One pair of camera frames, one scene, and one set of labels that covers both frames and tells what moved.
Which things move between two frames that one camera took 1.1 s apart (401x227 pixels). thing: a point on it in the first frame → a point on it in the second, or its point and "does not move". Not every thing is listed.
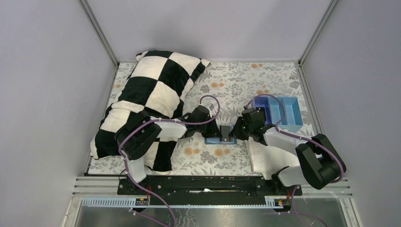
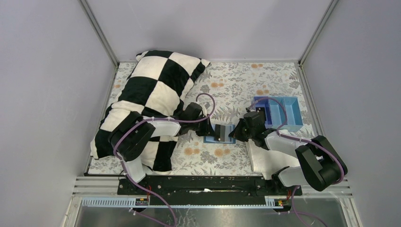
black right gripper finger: (235, 132) does not move
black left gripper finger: (217, 133) → (210, 130)
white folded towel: (267, 161) does not move
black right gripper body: (237, 130) does not move
